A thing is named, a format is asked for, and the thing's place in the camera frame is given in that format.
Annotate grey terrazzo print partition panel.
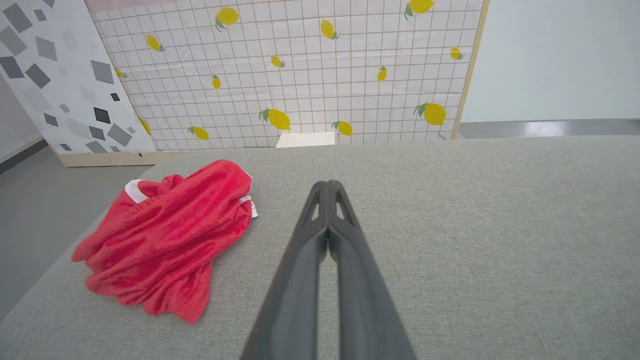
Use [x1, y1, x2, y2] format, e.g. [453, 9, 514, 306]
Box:
[0, 0, 176, 168]

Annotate white rectangular block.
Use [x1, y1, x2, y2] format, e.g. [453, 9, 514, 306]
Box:
[275, 132, 336, 149]

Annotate lemon print grid partition panel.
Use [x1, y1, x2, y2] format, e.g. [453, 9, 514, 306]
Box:
[85, 0, 491, 151]

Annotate grey fabric sofa cushion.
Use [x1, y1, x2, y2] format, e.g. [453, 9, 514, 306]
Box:
[0, 135, 640, 360]

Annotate red shorts with white trim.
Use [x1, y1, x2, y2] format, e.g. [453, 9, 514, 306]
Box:
[71, 159, 259, 325]

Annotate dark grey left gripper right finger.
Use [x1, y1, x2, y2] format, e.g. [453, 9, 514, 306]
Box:
[326, 180, 417, 360]

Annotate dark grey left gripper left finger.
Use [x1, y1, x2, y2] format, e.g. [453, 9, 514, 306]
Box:
[240, 180, 329, 360]

